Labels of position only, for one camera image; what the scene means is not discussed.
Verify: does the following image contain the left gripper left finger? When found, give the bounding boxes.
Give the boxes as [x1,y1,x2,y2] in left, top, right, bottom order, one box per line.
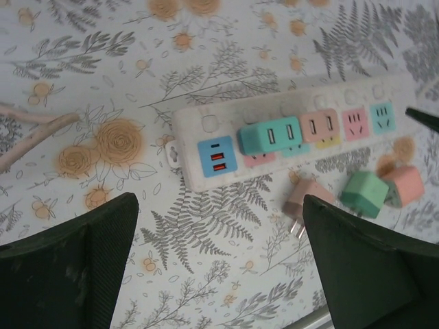
[0,192,140,329]

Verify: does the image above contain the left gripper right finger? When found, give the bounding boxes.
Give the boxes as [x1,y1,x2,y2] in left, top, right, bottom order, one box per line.
[303,194,439,329]

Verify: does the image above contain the pink plug adapter cube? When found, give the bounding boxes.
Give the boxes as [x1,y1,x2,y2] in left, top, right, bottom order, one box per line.
[300,108,340,143]
[283,178,335,240]
[380,165,425,209]

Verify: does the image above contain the green plug adapter cube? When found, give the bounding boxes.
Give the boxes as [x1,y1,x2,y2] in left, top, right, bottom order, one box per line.
[340,170,390,219]

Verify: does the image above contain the teal plug adapter cube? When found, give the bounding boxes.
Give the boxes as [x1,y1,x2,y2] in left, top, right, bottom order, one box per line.
[236,115,303,156]

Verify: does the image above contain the white power strip coloured sockets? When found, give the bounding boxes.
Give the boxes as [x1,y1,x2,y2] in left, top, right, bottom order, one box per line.
[164,70,423,193]

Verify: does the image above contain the pink socket cable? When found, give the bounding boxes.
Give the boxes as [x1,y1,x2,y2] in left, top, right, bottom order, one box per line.
[0,102,82,174]

